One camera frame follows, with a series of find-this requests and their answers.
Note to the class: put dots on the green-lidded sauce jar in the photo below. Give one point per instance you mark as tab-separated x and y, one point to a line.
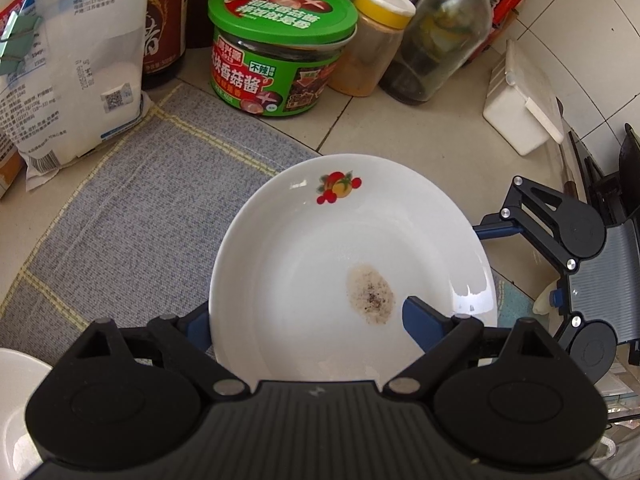
275	25

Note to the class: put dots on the white pink-floral bowl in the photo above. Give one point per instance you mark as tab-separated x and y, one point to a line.
15	400

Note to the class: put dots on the clear glass bottle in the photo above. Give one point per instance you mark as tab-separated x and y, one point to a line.
440	35

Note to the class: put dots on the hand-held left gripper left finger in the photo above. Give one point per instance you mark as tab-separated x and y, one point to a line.
197	330

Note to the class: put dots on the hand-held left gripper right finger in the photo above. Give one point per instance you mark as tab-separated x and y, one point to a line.
422	320

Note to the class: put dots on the dark vinegar bottle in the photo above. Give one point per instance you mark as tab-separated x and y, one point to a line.
165	20

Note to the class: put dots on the white fruit-print plate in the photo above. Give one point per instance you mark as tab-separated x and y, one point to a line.
310	260

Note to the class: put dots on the yellow-capped spice bottle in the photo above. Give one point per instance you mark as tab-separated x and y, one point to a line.
370	50

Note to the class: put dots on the white printed plastic bag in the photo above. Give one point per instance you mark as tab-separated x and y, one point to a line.
75	85

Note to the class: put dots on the orange and white packet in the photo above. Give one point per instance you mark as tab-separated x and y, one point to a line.
7	175

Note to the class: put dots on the black metal object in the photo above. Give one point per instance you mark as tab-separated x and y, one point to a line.
630	170

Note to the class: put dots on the grey checked table mat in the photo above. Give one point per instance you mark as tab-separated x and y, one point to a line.
150	210

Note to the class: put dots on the white seasoning box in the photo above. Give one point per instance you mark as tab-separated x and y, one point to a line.
515	110

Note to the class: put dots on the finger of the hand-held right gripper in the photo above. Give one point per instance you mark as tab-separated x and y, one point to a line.
530	210
565	330

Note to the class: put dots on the green binder clip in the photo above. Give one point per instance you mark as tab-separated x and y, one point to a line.
20	40

